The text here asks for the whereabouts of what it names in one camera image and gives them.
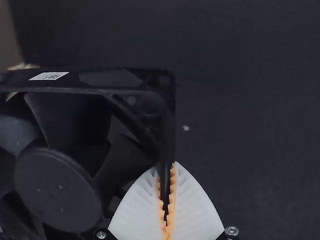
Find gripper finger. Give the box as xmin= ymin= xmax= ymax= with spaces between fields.
xmin=95 ymin=166 xmax=166 ymax=240
xmin=165 ymin=160 xmax=241 ymax=240

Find black square fan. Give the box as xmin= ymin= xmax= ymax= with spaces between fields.
xmin=0 ymin=68 xmax=177 ymax=240

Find black mat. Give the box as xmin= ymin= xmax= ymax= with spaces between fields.
xmin=0 ymin=0 xmax=320 ymax=240

